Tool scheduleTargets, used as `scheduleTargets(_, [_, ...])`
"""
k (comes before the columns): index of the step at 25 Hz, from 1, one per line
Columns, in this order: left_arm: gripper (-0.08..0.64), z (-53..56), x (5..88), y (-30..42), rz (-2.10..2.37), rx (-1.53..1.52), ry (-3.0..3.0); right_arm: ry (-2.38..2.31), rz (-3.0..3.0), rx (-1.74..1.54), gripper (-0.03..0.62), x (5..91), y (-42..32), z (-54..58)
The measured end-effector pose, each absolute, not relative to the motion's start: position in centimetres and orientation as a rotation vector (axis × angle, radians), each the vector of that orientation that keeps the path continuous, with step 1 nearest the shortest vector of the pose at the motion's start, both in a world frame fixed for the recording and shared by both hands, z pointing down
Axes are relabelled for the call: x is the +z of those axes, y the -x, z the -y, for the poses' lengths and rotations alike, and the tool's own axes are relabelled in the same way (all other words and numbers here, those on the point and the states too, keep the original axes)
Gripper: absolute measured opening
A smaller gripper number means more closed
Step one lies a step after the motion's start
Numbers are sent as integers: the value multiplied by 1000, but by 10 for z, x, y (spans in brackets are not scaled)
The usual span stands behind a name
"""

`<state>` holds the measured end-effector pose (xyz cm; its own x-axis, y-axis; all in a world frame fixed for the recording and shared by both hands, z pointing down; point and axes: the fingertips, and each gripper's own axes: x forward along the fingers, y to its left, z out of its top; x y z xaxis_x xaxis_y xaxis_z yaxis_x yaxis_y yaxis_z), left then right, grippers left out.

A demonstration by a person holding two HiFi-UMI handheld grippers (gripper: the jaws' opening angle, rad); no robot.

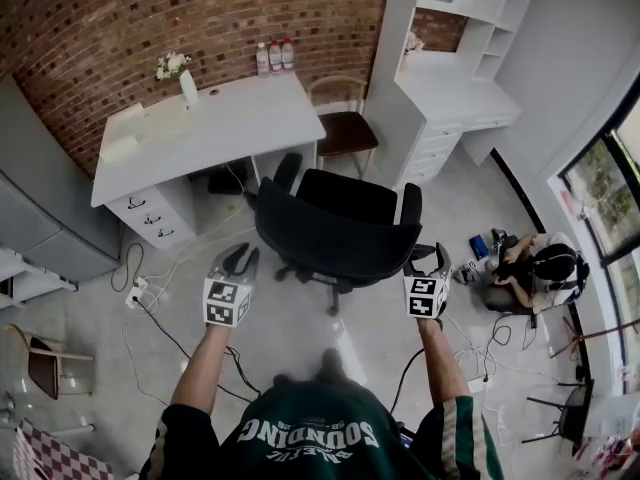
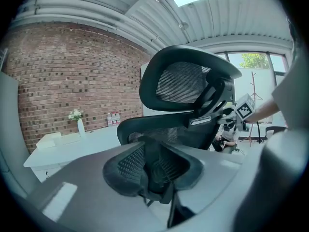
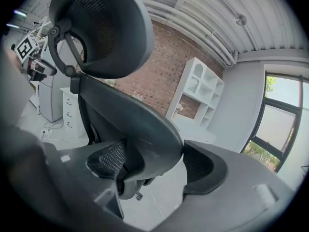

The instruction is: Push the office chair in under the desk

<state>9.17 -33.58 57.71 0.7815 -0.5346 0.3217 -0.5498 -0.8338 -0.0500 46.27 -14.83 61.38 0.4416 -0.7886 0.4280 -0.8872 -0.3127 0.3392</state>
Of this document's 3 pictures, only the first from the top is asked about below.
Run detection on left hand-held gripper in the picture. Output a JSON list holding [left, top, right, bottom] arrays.
[[202, 241, 261, 328]]

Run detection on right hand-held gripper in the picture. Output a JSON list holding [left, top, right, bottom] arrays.
[[403, 241, 454, 322]]

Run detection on black office chair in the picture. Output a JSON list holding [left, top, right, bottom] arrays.
[[253, 151, 424, 318]]

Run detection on person's left forearm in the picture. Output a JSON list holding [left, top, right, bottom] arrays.
[[169, 320, 234, 412]]

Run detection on person's right forearm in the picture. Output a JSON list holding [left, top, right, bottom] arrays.
[[417, 317, 474, 409]]

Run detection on wooden chair with brown seat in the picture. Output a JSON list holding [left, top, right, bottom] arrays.
[[3, 321, 96, 402], [305, 74, 380, 180]]

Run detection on spare grey gripper device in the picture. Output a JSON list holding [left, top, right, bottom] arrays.
[[452, 260, 484, 287]]

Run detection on white power strip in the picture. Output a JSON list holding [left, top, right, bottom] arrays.
[[124, 276, 151, 311]]

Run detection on person's dark legs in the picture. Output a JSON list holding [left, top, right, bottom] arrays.
[[272, 346, 364, 387]]

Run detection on white desk with drawers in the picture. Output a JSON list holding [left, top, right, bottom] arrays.
[[90, 71, 327, 249]]

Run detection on white bookcase cabinet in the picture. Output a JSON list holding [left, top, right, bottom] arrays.
[[362, 0, 544, 189]]

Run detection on black framed window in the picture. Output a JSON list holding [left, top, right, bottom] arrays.
[[557, 112, 640, 399]]

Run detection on white vase with white flowers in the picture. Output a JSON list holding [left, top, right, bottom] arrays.
[[155, 51, 200, 109]]

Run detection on large white box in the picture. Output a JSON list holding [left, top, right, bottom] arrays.
[[106, 101, 147, 139]]

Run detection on red stick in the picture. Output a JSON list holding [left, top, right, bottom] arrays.
[[548, 317, 640, 359]]

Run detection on person's green printed shirt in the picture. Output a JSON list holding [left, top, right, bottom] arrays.
[[139, 385, 506, 480]]

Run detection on grey refrigerator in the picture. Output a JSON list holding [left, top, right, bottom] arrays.
[[0, 75, 121, 285]]

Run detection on white metal shelving rack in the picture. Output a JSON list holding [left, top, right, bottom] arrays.
[[0, 247, 79, 310]]

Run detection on black metal chair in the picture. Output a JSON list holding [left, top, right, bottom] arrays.
[[521, 377, 596, 445]]

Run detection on red checkered tablecloth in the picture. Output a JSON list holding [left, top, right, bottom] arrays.
[[10, 416, 119, 480]]

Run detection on white power cable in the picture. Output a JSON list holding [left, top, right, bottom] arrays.
[[142, 162, 251, 314]]

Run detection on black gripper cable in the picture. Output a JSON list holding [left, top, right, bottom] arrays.
[[389, 347, 426, 414]]

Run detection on white cable bundle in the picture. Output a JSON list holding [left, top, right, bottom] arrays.
[[442, 312, 561, 394]]

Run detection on grey looped cable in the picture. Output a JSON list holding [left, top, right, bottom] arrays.
[[110, 241, 145, 293]]

